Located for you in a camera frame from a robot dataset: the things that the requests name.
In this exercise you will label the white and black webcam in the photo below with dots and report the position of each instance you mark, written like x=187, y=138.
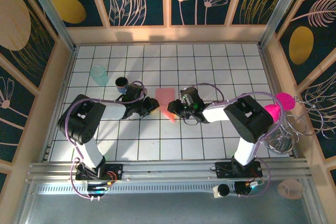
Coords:
x=221, y=191

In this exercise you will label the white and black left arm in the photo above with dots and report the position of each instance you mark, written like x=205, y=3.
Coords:
x=81, y=119

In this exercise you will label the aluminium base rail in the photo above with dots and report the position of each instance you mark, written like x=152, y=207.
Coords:
x=168, y=167

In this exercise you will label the small electronics board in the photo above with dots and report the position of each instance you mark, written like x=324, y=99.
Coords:
x=101, y=186
x=248, y=187

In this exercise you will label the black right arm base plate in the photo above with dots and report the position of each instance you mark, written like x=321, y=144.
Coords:
x=223, y=169

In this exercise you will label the teal translucent glass cup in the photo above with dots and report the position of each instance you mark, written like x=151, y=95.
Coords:
x=99, y=75

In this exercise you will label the pink cloth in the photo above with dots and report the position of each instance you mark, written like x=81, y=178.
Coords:
x=165, y=95

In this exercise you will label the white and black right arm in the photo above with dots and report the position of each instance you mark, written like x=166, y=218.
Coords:
x=249, y=119

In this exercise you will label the dark blue glazed mug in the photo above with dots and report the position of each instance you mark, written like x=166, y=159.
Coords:
x=120, y=82

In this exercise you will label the aluminium frame post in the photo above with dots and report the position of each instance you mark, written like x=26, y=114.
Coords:
x=282, y=9
x=50, y=11

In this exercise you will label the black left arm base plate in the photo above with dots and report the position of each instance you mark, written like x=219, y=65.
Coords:
x=115, y=171

